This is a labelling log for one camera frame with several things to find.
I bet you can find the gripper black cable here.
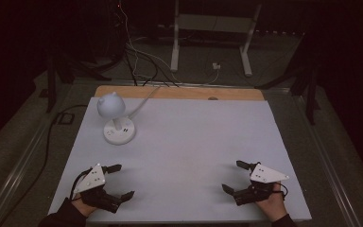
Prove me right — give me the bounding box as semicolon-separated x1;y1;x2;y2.
278;183;289;201
70;168;93;201

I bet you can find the black tripod stand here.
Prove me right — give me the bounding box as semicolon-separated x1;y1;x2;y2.
254;37;321;126
43;46;112;114

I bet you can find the white metal stand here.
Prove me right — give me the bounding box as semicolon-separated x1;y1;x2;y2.
169;0;263;78

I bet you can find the black cables bundle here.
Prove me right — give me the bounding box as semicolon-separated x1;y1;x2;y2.
124;46;180;88

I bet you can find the person's right hand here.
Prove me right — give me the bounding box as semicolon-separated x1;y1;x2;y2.
254;182;289;223

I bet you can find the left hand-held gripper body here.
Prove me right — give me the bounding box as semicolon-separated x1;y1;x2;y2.
73;163;124;214

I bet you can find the metal floor rail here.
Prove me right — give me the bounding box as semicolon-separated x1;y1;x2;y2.
0;121;57;227
292;94;363;227

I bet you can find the white lamp cable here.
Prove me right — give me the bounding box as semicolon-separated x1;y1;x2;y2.
127;85;162;119

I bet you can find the white table mat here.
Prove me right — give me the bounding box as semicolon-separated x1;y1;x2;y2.
47;96;313;223

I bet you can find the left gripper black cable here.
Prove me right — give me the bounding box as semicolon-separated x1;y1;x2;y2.
70;168;93;201

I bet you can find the long black cable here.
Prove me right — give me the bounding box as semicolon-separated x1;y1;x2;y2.
0;103;89;227

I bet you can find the thin white cable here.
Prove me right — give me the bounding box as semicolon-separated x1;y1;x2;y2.
118;0;220;87

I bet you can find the white desk lamp with ears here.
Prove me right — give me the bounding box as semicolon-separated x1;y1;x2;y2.
95;91;137;146

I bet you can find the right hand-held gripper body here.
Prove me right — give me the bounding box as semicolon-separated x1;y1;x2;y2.
233;163;290;207

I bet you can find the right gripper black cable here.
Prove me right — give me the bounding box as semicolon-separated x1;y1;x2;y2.
278;183;289;201

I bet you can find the person's left hand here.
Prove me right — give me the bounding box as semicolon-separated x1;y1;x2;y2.
70;193;97;218

